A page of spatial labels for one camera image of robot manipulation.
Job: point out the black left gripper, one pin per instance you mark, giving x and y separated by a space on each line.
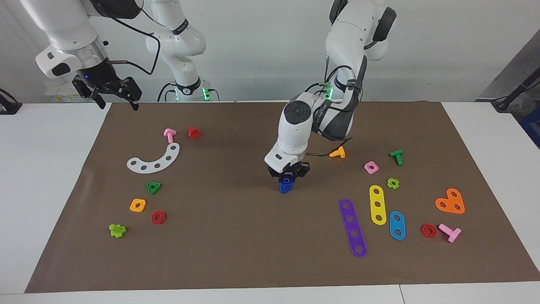
301 167

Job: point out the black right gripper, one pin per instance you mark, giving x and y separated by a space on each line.
101 78

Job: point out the blue square plastic nut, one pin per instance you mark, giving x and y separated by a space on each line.
290 182

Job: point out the blue plastic bolt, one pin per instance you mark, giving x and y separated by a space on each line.
286 188

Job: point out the orange plastic bolt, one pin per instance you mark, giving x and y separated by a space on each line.
338 153

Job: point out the pink plastic bolt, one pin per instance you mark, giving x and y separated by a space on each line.
169 135
451 233

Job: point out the pink square plastic nut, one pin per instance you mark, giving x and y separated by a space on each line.
367 165

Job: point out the brown table mat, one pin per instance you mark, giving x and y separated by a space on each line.
236 236

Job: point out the purple four-hole plastic plate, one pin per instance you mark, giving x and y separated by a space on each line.
352 226

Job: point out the white curved five-hole plate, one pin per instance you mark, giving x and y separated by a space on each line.
163 163

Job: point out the yellow three-hole plastic plate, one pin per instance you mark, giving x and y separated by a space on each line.
377 198

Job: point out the red plastic bolt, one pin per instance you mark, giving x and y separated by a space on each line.
194 133

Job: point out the green triangular plastic nut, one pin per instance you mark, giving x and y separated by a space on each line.
158 185

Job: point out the lime cross-shaped plastic nut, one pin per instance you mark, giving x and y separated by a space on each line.
397 182

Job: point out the green plastic bolt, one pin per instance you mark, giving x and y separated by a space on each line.
398 157

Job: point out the blue two-hole plastic plate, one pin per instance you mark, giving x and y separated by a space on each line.
397 225

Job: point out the orange square plastic nut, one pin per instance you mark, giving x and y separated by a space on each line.
143 207

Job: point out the red hexagonal plastic nut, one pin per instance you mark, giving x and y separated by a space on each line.
423 231
163 219

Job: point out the lime plastic bolt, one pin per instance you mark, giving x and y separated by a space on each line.
116 231

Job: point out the orange three-hole plastic plate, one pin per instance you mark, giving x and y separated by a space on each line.
449 202

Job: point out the black stand pole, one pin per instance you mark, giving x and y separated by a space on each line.
517 90

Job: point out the blue crate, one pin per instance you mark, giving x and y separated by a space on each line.
532 126

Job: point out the black clamp mount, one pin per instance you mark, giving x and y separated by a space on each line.
9 105

